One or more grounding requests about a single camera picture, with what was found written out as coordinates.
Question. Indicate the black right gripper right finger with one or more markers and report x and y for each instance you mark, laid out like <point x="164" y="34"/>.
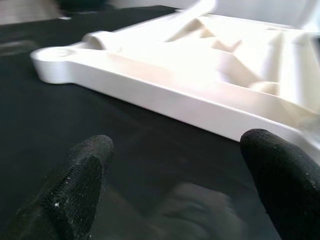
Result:
<point x="287" y="187"/>

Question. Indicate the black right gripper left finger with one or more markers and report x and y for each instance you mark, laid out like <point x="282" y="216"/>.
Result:
<point x="70" y="190"/>

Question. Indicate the white plastic children table top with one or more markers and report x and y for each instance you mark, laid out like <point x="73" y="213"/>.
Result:
<point x="200" y="107"/>

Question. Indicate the black tablecloth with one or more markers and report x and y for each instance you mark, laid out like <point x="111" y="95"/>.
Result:
<point x="75" y="112"/>

